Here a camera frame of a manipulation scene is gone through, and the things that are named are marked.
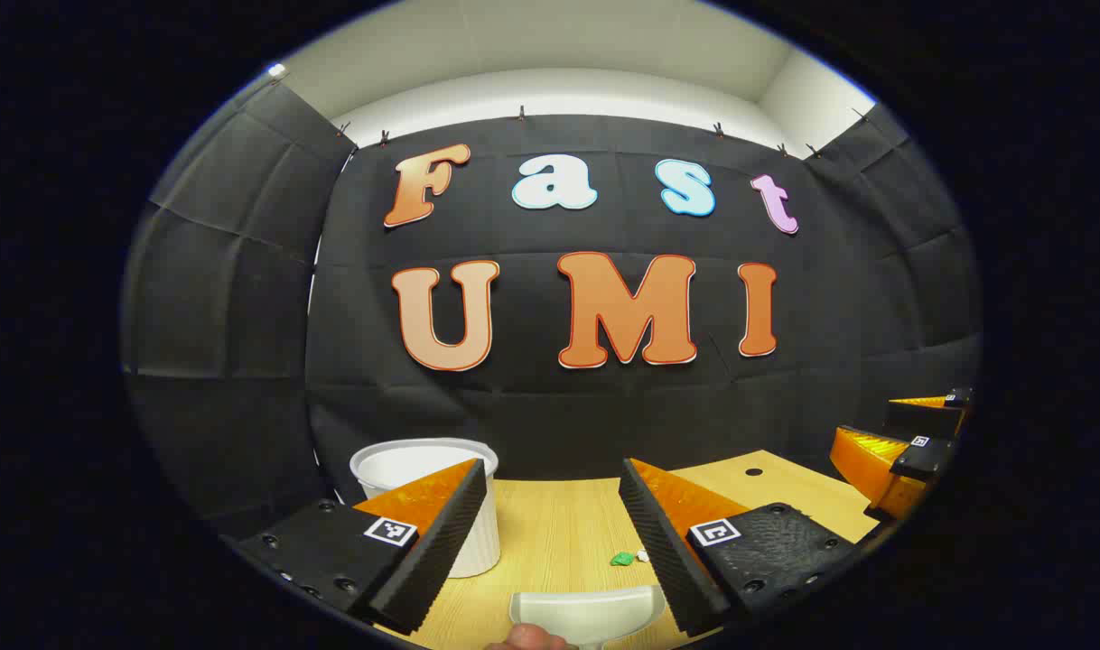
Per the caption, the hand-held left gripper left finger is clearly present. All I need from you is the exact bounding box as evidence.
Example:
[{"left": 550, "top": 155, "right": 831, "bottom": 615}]
[{"left": 229, "top": 458, "right": 489, "bottom": 636}]

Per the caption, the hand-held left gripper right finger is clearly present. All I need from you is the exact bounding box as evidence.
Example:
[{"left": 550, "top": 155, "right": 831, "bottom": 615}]
[{"left": 618, "top": 457, "right": 863, "bottom": 637}]

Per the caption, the white ribbed garbage bin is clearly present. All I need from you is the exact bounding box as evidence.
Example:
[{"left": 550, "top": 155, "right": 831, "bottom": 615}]
[{"left": 350, "top": 438, "right": 501, "bottom": 579}]

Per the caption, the white plastic dustpan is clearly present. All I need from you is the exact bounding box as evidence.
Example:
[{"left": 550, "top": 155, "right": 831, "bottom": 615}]
[{"left": 510, "top": 585, "right": 667, "bottom": 647}]

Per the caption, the wooden desktop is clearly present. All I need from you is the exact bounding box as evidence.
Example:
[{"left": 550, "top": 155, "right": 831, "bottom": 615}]
[{"left": 374, "top": 450, "right": 881, "bottom": 650}]

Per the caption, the row of small cloth clips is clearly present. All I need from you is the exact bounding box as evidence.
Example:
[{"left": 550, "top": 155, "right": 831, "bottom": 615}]
[{"left": 333, "top": 104, "right": 876, "bottom": 160}]

